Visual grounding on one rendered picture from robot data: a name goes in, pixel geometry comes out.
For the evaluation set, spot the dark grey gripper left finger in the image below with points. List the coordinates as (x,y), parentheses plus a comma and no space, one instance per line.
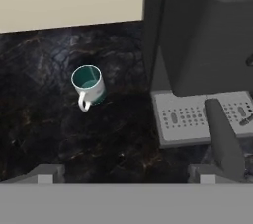
(46,172)

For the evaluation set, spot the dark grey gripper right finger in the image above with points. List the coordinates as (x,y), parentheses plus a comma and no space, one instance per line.
(206,172)

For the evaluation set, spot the white and teal mug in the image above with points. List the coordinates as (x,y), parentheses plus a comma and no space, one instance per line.
(89,86)

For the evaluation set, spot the dark grey coffee machine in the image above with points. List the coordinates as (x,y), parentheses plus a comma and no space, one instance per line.
(201,53)

